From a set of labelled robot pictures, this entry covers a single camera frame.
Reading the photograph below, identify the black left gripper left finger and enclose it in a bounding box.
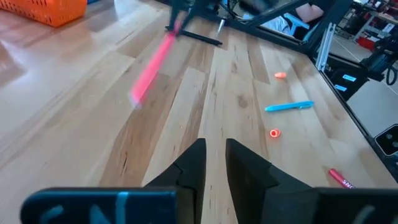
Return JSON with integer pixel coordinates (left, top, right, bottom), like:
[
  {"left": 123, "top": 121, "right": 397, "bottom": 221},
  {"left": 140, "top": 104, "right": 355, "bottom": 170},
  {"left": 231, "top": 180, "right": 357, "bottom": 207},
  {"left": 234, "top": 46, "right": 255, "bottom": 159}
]
[{"left": 20, "top": 138, "right": 208, "bottom": 224}]

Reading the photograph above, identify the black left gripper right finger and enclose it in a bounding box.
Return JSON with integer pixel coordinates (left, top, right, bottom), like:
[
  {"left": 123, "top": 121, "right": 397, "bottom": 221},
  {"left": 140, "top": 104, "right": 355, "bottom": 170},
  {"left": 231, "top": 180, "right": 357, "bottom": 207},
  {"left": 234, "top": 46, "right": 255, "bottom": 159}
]
[{"left": 225, "top": 138, "right": 398, "bottom": 224}]

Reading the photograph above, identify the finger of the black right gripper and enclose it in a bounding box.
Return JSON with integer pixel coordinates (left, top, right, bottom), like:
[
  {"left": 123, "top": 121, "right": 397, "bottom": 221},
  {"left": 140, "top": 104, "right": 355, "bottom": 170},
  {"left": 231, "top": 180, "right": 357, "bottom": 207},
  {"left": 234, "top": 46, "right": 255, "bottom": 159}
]
[
  {"left": 167, "top": 0, "right": 183, "bottom": 32},
  {"left": 182, "top": 6, "right": 203, "bottom": 30}
]

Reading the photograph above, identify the black pen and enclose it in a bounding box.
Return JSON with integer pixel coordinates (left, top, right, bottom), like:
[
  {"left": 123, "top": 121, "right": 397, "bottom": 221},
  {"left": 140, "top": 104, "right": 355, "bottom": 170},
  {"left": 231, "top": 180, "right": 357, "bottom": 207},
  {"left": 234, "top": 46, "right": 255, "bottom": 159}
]
[{"left": 164, "top": 26, "right": 223, "bottom": 47}]

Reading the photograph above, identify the pink pencil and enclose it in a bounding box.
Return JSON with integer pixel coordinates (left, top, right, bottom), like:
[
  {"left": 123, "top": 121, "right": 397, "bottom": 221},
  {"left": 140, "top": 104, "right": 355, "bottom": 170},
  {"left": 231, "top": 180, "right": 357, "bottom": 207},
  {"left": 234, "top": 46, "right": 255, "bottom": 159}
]
[{"left": 129, "top": 18, "right": 186, "bottom": 109}]

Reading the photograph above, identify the teal pen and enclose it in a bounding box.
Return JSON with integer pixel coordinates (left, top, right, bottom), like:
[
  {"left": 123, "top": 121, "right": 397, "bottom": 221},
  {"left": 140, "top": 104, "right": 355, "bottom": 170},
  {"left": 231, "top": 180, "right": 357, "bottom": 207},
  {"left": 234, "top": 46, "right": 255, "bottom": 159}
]
[{"left": 264, "top": 100, "right": 315, "bottom": 112}]

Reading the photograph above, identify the red crayon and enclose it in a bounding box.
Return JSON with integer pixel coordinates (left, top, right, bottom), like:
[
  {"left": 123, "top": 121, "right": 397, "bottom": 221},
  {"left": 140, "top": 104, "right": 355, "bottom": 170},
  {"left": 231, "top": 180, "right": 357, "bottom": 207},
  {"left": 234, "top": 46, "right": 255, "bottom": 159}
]
[{"left": 328, "top": 168, "right": 356, "bottom": 190}]

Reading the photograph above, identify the blue chair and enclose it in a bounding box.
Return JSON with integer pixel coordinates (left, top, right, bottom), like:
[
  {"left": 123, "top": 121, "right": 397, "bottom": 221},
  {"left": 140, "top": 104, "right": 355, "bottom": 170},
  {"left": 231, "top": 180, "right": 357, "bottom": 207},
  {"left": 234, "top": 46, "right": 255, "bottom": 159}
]
[{"left": 284, "top": 12, "right": 310, "bottom": 35}]

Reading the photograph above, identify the orange plastic basket bin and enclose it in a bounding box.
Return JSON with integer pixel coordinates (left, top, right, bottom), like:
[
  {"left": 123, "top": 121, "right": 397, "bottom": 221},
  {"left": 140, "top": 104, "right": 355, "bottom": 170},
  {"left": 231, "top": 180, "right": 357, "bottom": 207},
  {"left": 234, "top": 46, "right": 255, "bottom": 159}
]
[{"left": 0, "top": 0, "right": 88, "bottom": 28}]

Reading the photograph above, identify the silver extrusion bar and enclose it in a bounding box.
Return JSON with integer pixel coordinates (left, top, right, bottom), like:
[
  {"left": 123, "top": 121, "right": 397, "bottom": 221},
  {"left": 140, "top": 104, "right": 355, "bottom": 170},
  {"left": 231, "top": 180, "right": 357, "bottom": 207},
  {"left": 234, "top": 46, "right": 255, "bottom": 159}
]
[{"left": 315, "top": 22, "right": 337, "bottom": 73}]

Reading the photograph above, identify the black box with blue labels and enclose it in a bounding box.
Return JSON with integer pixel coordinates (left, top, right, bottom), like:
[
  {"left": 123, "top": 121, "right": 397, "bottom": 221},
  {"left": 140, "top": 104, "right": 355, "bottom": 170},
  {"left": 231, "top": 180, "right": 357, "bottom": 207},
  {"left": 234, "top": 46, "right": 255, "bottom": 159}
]
[{"left": 328, "top": 67, "right": 369, "bottom": 102}]

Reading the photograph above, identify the black table-level camera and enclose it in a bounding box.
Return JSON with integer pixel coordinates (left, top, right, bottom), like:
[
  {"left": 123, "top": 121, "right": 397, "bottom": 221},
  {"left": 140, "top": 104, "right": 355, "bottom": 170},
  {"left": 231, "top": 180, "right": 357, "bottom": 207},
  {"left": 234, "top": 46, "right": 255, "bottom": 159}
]
[{"left": 374, "top": 123, "right": 398, "bottom": 157}]

